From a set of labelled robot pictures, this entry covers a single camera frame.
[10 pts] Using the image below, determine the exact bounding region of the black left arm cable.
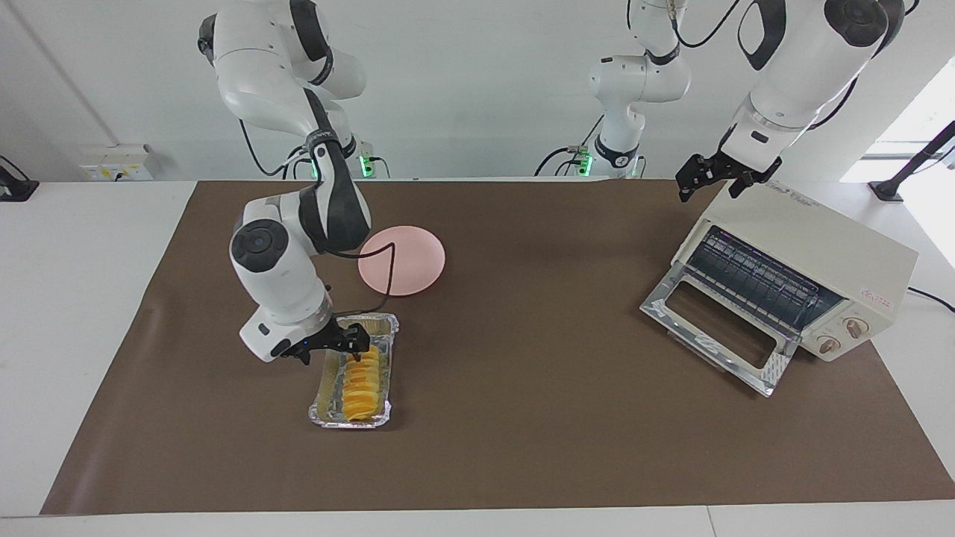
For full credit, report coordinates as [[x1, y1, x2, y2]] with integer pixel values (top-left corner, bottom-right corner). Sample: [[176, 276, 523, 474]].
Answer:
[[668, 0, 747, 50]]

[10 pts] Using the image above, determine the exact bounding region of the aluminium foil baking tray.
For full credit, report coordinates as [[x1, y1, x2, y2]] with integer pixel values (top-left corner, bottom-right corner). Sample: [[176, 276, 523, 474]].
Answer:
[[309, 313, 400, 430]]

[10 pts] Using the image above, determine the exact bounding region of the metal oven wire rack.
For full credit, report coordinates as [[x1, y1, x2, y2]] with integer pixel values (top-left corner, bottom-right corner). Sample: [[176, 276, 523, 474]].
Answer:
[[686, 226, 835, 336]]

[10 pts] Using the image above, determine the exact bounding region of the black oven power cable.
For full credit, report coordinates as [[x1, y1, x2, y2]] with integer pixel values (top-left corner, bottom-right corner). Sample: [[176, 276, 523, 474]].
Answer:
[[907, 286, 955, 314]]

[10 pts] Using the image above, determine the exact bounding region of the white wall socket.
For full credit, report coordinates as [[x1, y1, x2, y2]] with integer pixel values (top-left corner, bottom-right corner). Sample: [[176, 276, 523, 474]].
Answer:
[[78, 144, 155, 182]]

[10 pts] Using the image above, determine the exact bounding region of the yellow sliced bread loaf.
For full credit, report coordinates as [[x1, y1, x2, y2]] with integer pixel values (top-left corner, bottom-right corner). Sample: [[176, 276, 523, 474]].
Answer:
[[341, 345, 383, 424]]

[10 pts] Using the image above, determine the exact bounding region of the black table clamp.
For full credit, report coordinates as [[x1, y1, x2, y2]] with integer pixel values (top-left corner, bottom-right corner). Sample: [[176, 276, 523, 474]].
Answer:
[[0, 155, 40, 204]]

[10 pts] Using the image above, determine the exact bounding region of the black stand with pole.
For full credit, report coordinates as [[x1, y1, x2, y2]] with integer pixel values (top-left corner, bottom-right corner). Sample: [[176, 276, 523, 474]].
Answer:
[[869, 119, 955, 204]]

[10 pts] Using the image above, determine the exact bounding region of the pink round plate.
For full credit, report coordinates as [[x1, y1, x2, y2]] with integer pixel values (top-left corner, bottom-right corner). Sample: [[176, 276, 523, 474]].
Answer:
[[358, 225, 447, 298]]

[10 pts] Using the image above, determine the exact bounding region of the glass oven door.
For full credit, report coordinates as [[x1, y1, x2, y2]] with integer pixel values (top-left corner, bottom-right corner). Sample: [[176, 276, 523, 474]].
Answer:
[[640, 263, 801, 398]]

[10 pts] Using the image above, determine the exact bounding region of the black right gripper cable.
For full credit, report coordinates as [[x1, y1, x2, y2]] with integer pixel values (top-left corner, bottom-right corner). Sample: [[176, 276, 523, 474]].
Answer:
[[326, 242, 396, 318]]

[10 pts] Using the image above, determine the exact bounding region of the cream toaster oven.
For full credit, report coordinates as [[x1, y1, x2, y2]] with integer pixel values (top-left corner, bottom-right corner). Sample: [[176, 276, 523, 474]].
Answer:
[[670, 183, 920, 364]]

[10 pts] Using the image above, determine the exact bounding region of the brown table mat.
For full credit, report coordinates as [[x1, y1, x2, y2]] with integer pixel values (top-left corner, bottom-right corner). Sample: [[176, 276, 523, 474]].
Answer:
[[40, 179, 955, 517]]

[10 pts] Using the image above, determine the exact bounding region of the black base cable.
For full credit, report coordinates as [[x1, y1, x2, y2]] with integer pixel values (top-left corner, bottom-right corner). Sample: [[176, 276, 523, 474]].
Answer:
[[533, 112, 607, 178], [282, 144, 318, 180]]

